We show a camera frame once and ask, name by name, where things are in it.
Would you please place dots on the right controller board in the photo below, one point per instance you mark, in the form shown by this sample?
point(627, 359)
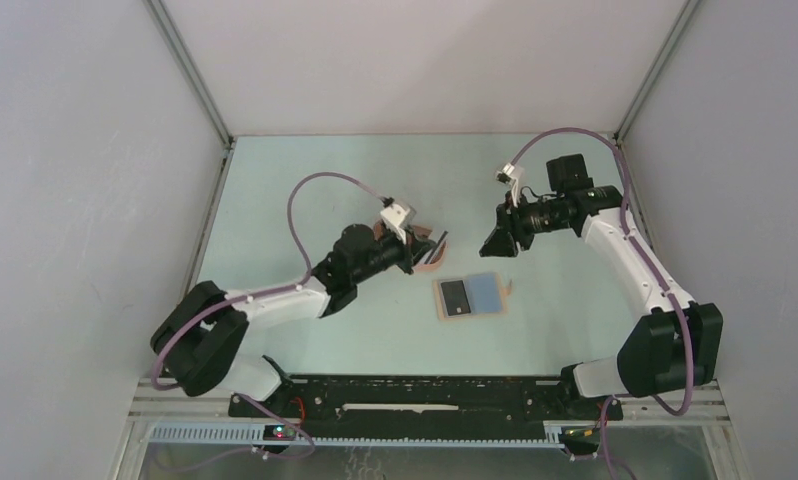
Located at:
point(580, 441)

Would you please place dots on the tan leather card holder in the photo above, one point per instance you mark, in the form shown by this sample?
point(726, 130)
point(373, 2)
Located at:
point(488, 294)

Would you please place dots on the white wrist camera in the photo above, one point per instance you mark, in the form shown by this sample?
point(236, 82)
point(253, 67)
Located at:
point(397, 217)
point(511, 174)

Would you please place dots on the black VIP credit card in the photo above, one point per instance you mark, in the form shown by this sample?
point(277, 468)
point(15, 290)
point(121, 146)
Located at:
point(454, 298)

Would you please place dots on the controller board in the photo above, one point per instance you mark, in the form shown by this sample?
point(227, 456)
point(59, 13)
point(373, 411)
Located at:
point(280, 433)
point(580, 441)

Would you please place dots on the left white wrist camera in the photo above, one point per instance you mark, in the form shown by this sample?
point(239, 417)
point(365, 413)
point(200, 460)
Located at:
point(397, 217)

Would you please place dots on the pink oval tray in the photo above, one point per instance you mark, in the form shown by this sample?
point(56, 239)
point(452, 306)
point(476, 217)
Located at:
point(389, 249)

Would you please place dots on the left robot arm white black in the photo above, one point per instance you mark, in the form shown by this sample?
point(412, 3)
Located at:
point(202, 343)

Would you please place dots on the white cable duct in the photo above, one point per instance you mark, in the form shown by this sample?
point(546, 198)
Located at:
point(197, 433)

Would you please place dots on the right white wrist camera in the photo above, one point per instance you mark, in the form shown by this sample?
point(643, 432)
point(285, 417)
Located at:
point(511, 174)

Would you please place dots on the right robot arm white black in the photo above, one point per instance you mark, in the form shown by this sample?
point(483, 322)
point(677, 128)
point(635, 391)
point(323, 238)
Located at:
point(674, 342)

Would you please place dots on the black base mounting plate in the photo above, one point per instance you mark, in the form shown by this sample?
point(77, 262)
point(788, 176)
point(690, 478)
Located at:
point(433, 407)

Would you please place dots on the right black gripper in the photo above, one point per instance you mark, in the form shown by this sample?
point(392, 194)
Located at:
point(509, 220)

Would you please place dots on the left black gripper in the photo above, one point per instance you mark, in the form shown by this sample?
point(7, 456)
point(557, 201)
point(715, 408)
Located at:
point(409, 251)

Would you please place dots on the left controller board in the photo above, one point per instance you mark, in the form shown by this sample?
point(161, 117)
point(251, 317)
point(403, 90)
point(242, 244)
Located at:
point(280, 433)

